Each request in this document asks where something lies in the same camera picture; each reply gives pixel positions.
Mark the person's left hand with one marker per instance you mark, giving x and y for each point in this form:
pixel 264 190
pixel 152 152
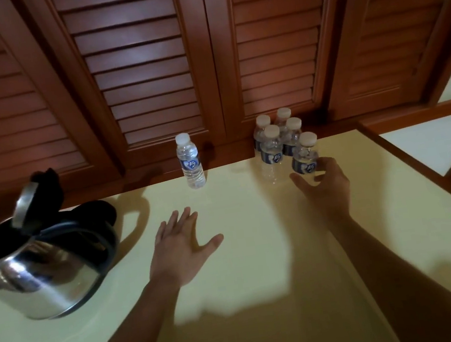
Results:
pixel 174 254

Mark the person's right hand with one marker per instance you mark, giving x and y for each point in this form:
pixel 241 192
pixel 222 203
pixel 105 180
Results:
pixel 332 195

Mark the person's left little finger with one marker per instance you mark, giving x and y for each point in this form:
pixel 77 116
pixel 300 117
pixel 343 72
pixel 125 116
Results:
pixel 159 232

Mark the person's right thumb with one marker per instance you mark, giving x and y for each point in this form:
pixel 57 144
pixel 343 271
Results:
pixel 303 185

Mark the person's left thumb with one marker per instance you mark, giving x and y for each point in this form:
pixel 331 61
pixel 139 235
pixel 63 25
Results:
pixel 211 243

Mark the person's left middle finger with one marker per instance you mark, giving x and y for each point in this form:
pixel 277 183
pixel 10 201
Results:
pixel 182 222

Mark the person's right forearm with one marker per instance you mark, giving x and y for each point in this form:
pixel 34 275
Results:
pixel 394 283

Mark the clear plastic water bottle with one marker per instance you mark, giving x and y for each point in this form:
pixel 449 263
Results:
pixel 305 159
pixel 191 163
pixel 260 129
pixel 272 157
pixel 291 137
pixel 283 114

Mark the stainless steel electric kettle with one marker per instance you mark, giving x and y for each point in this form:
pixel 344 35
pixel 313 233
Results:
pixel 42 272

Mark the louvered wooden cabinet door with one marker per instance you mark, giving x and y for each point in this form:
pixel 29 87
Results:
pixel 5 108
pixel 143 71
pixel 389 25
pixel 274 43

